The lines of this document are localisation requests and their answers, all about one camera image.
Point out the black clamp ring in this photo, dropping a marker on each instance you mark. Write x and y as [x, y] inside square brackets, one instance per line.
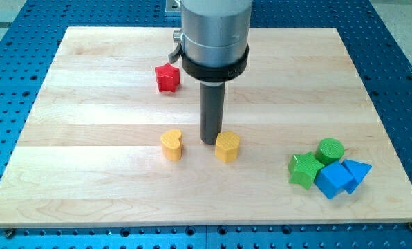
[215, 74]

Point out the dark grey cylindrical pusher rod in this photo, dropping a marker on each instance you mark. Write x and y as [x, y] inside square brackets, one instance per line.
[212, 97]

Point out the yellow hexagon block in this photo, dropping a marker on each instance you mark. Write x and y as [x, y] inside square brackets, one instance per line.
[227, 146]

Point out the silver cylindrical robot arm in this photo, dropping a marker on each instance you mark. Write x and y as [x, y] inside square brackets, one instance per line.
[213, 46]

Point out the red star block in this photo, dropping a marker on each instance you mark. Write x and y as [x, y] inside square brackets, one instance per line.
[167, 77]

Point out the yellow heart block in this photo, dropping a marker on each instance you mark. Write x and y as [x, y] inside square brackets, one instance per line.
[172, 144]

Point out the light wooden board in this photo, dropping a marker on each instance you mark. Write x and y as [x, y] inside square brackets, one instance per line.
[90, 152]

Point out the green star block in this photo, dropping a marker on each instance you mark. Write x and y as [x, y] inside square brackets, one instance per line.
[303, 169]

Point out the green cylinder block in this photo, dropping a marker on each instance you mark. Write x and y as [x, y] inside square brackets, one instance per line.
[329, 150]

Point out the blue cube block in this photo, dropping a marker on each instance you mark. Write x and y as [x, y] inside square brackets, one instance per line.
[332, 179]

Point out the blue triangle block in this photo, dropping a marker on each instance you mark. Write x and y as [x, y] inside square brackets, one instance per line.
[358, 170]

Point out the silver metal bracket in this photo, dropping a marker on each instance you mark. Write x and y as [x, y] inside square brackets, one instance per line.
[172, 7]

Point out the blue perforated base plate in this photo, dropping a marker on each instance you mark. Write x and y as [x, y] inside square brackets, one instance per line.
[34, 34]

